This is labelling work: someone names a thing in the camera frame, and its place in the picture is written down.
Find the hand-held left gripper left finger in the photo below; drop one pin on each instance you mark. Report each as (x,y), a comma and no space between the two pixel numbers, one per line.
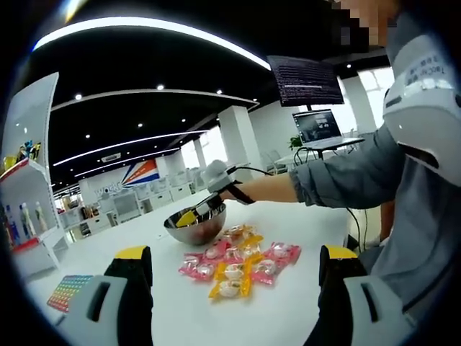
(108,310)

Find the white chest-worn device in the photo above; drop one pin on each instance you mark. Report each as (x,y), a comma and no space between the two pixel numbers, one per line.
(421,119)

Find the curved ceiling light strip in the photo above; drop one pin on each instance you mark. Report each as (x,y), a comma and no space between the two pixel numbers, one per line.
(144,21)

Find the rainbow grid card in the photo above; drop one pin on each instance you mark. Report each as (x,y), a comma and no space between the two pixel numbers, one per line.
(70,292)

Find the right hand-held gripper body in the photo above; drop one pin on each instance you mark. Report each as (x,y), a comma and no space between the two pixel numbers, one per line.
(219,176)

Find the person's right hand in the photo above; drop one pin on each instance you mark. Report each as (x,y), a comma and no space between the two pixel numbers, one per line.
(234,194)

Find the person in grey shirt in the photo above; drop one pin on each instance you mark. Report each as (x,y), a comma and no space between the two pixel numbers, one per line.
(432,234)

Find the row of snack packets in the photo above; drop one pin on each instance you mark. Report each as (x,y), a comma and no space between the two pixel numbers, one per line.
(21,155)

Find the pale drink bottle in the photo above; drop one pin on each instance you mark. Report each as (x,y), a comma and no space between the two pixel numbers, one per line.
(27,221)
(41,216)

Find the white display shelf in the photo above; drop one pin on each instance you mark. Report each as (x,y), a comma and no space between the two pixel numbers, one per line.
(32,115)

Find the white table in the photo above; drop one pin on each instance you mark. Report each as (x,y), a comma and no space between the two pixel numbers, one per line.
(216,320)

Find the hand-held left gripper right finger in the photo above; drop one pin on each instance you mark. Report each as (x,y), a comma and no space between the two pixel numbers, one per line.
(353,310)

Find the white mesh office chair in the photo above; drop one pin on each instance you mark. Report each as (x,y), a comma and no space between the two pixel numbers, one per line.
(126,207)

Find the dark hanging monitor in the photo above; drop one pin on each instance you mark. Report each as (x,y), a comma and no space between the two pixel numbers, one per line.
(306,81)

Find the blue drink bottle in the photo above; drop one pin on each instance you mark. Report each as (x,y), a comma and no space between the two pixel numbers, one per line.
(11,227)

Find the open laptop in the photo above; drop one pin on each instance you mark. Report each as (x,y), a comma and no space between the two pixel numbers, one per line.
(317,126)

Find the pile of marshmallows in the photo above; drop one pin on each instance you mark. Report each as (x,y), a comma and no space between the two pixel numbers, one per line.
(234,270)

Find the striped wall banner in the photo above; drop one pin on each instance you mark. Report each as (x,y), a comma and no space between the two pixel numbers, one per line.
(142,173)

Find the steel bowl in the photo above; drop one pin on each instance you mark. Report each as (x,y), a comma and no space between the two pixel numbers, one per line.
(196,232)

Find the green potted plant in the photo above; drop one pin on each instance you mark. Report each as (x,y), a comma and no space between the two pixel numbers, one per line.
(296,142)

